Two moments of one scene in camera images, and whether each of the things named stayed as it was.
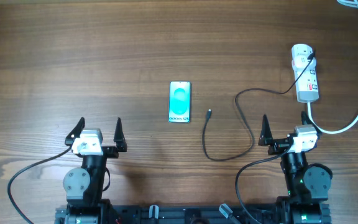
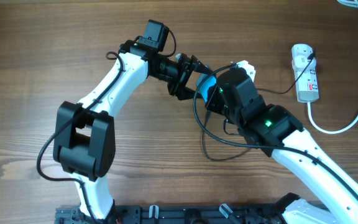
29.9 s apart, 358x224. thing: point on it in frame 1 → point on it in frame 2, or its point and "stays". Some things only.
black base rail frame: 102,213 stays
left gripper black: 110,152 → 178,86
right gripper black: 278,145 → 212,101
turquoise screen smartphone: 179,102 → 204,88
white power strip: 306,80 stays
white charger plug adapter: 301,61 stays
